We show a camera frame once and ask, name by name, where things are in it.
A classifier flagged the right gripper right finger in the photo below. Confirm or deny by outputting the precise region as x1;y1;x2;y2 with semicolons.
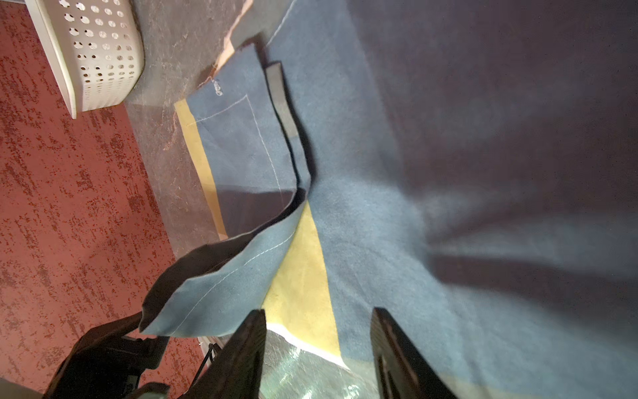
370;308;455;399

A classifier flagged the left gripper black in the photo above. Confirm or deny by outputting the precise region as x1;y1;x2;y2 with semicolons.
43;313;169;399

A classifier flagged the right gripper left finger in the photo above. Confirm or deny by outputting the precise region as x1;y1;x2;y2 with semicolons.
182;310;267;398

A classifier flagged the blue beige white patchwork pillowcase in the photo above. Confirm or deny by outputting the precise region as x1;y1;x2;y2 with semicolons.
140;1;637;398

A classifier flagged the white perforated plastic basket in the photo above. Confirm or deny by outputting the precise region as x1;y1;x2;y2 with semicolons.
26;0;145;119

